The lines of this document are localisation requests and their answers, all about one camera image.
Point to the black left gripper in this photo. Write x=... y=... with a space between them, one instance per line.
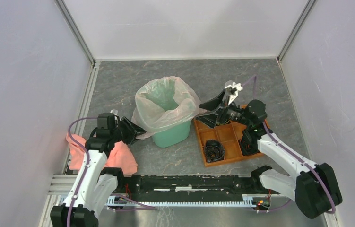
x=133 y=130

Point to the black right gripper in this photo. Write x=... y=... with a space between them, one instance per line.
x=214 y=102

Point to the translucent pink trash bag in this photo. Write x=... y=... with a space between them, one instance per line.
x=164 y=103

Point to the green plastic trash bin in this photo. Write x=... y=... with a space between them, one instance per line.
x=172 y=136

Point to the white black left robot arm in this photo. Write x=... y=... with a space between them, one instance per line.
x=95 y=182

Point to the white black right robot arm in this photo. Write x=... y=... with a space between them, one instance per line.
x=313 y=187

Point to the black rolled trash bag front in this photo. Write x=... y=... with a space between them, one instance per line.
x=213 y=151

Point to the black rolled trash bag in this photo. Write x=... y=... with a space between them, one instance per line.
x=213 y=151
x=249 y=143

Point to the black rolled trash bag right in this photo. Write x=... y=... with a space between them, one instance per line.
x=249 y=143

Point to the salmon pink cloth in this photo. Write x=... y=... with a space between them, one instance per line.
x=120 y=156

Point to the orange compartment tray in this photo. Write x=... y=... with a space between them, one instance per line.
x=229 y=136

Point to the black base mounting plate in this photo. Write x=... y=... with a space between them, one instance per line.
x=190 y=188

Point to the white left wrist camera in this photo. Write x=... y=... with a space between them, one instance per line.
x=114 y=112

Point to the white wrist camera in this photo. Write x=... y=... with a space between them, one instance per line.
x=114 y=112
x=231 y=92

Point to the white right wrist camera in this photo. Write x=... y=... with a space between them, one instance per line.
x=231 y=92

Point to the white slotted cable duct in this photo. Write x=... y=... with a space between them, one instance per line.
x=247 y=202

